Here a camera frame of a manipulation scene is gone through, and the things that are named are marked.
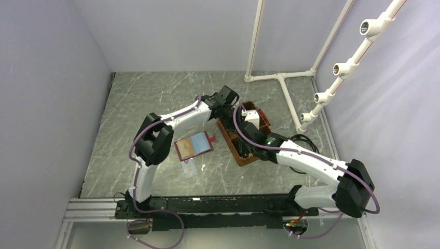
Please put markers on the red leather card holder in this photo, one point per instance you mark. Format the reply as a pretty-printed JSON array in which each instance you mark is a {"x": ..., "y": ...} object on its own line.
[{"x": 201, "y": 142}]

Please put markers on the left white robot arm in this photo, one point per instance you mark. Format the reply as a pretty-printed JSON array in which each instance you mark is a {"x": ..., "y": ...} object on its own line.
[{"x": 154, "y": 139}]

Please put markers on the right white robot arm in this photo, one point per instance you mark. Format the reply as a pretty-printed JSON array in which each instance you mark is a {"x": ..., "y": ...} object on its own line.
[{"x": 347, "y": 185}]

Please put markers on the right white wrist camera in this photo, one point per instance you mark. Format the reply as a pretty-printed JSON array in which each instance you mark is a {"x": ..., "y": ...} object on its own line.
[{"x": 251, "y": 116}]

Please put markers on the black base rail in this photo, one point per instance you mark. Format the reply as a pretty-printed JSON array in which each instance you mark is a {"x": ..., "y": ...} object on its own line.
[{"x": 173, "y": 212}]

